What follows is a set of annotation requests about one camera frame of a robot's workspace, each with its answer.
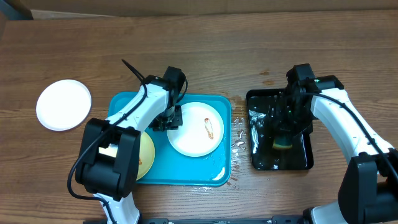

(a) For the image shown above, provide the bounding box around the yellow green sponge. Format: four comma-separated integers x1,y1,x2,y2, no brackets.
272,136,293,150

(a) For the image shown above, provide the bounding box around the white plate with ketchup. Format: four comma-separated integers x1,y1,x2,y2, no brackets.
167,102,224,157

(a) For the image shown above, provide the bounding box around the yellow plate with ketchup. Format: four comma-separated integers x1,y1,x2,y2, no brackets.
136,132,155,180

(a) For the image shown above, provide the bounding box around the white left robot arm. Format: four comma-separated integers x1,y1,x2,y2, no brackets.
67,80,188,223

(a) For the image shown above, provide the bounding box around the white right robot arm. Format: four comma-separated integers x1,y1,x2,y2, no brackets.
272,76,397,223

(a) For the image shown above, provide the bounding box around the teal plastic tray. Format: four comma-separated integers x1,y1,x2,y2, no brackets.
108,91,233,187

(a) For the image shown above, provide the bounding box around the black water tray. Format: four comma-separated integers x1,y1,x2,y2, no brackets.
246,89,314,170

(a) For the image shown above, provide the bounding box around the cardboard back panel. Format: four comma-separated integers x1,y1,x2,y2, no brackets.
22,0,397,16

